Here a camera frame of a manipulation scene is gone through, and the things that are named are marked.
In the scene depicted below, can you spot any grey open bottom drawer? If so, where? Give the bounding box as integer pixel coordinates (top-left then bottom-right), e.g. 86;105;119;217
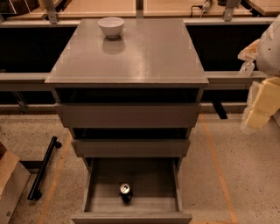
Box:
71;157;192;224

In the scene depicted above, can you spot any grey middle drawer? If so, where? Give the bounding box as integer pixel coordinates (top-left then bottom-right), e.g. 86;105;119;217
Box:
72;139;190;158

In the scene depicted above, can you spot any black cable with plug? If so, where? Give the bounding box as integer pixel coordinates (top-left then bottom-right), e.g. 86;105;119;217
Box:
190;0;213;17

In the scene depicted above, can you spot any white ceramic bowl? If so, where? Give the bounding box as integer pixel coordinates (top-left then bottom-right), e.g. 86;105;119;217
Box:
98;17;124;38

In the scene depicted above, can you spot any dark pepsi can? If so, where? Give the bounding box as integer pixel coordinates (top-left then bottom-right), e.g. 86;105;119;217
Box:
119;183;133;203

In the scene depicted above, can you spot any brown cardboard box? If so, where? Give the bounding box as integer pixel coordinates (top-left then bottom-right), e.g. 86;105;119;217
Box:
0;143;30;224

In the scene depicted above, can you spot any grey top drawer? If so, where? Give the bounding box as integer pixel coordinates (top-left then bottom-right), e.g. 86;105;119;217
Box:
55;103;200;129

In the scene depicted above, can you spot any grey drawer cabinet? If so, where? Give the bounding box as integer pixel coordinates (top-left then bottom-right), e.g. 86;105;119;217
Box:
46;19;208;224

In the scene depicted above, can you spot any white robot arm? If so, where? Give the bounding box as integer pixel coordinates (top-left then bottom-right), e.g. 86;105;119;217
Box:
238;15;280;134

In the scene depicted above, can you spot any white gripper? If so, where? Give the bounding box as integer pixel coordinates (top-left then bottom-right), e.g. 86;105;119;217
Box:
237;39;280;135

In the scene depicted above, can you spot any grey metal rail frame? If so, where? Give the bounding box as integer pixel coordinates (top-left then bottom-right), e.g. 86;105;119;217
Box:
1;17;276;91

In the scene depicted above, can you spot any black metal bar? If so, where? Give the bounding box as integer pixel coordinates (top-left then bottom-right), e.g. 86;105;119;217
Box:
27;136;62;200

